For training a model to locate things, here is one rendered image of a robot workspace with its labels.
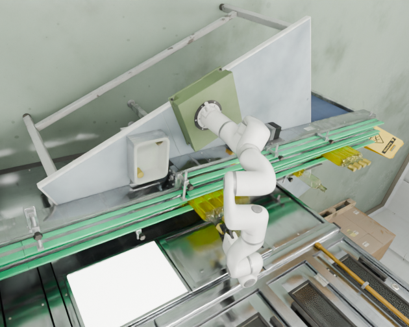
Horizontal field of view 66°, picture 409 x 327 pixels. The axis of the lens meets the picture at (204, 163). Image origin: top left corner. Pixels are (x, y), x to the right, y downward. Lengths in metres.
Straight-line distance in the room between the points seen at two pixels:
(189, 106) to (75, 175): 0.58
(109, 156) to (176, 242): 0.52
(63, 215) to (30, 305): 0.36
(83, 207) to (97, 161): 0.21
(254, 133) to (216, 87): 0.39
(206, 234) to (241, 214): 0.61
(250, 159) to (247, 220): 0.21
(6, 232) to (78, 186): 0.32
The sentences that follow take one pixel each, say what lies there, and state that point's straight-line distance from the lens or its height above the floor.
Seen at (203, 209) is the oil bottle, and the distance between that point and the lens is 1.54.
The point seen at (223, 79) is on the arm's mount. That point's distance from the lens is 1.49.
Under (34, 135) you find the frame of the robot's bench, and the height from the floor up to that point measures 0.28.
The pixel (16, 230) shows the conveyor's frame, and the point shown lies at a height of 0.84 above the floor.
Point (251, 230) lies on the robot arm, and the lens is 1.07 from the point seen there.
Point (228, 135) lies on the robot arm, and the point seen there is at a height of 1.06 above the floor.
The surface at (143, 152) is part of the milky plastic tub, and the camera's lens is 1.51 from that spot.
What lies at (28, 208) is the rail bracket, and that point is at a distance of 1.38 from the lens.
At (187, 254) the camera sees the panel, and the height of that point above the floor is 1.14.
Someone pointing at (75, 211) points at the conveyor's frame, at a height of 0.83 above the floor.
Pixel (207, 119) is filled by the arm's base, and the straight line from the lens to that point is 1.45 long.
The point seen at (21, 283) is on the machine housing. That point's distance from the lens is 1.58.
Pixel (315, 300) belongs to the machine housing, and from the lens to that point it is 1.60.
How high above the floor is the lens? 1.93
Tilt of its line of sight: 41 degrees down
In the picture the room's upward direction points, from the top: 132 degrees clockwise
